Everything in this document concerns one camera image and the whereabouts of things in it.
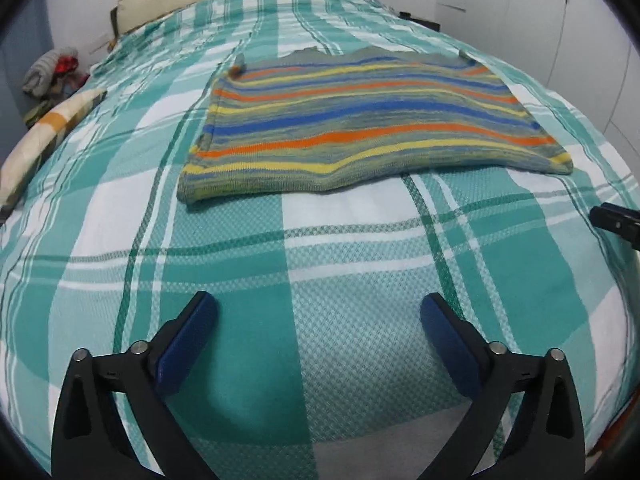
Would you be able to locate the dark bedside table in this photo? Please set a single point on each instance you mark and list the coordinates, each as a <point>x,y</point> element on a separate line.
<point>420,21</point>

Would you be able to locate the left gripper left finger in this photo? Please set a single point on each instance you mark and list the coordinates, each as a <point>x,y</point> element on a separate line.
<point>89,439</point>

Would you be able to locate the pile of clothes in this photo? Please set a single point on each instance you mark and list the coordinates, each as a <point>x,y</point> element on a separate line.
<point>52,79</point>

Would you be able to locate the white wardrobe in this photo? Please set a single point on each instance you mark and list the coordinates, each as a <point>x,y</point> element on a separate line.
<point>577,48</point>

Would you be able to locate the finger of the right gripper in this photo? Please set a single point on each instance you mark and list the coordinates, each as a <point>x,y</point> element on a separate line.
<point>621,221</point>

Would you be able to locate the blue curtain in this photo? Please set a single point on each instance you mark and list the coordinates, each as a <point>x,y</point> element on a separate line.
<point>26,37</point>

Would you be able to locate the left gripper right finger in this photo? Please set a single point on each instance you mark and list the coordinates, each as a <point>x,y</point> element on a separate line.
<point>547,437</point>

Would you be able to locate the striped knit sweater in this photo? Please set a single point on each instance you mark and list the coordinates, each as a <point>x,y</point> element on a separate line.
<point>314,122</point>

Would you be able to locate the teal plaid bedspread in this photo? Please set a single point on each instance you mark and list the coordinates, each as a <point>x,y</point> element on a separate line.
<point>319,367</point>

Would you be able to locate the cream orange pillow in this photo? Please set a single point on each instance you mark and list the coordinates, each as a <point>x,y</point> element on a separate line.
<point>39,143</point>

